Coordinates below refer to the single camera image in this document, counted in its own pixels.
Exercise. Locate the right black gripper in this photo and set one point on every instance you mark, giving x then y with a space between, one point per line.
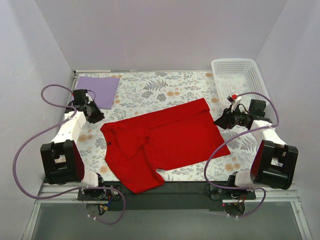
229 119

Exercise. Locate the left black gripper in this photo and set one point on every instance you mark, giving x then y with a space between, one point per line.
93 114

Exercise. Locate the white plastic basket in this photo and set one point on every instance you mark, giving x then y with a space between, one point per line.
236 76

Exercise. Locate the red t shirt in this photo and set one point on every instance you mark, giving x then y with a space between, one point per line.
167 139

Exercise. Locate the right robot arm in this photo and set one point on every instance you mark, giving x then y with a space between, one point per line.
275 161

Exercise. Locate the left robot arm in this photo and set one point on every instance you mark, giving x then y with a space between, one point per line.
61 159

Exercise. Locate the folded purple t shirt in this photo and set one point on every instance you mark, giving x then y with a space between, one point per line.
103 87

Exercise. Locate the floral table cloth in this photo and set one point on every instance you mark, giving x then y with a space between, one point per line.
139 93

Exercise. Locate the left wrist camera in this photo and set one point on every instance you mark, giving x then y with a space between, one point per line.
88 99

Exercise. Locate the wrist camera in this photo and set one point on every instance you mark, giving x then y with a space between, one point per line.
235 100
88 99

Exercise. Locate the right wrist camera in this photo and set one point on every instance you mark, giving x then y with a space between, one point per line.
235 100

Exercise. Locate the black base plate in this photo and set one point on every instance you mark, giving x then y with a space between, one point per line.
185 195

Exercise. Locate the aluminium frame rail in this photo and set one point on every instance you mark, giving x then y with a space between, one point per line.
273 195

